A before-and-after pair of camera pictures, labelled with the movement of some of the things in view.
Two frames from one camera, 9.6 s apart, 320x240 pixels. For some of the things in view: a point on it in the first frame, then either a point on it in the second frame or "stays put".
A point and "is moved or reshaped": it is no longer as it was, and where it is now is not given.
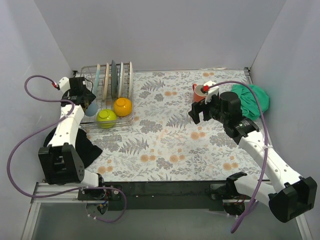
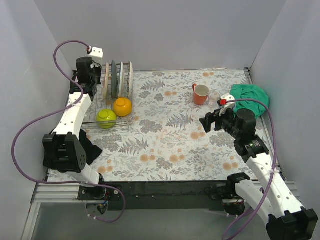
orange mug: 198,94 stays put
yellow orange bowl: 123,106 stays put
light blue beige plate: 95,90 is moved or reshaped
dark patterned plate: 114,80 stays put
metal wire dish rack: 112,85 stays put
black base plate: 156,196 stays put
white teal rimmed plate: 121,81 stays put
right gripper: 203,110 -> 216,121
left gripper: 86,97 -> 96,73
